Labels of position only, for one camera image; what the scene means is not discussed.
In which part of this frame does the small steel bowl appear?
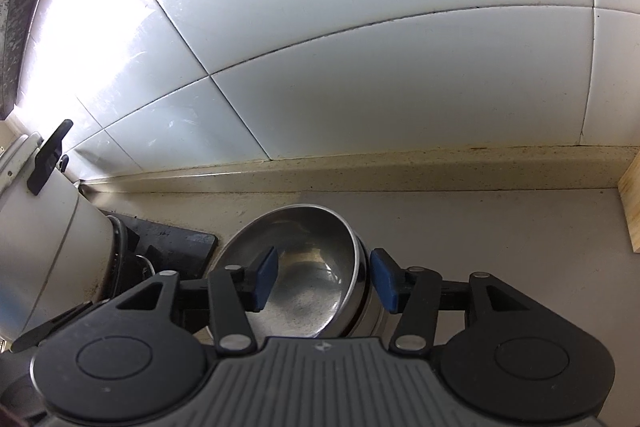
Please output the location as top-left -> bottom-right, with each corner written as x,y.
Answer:
216,204 -> 370,341

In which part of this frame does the black gas stove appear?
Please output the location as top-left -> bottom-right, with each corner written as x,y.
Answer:
104,213 -> 218,295

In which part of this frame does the grey pressure cooker pot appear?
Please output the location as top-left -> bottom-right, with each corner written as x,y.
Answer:
0,119 -> 115,343

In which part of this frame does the wooden cutting board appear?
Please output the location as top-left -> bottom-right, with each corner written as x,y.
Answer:
617,153 -> 640,254

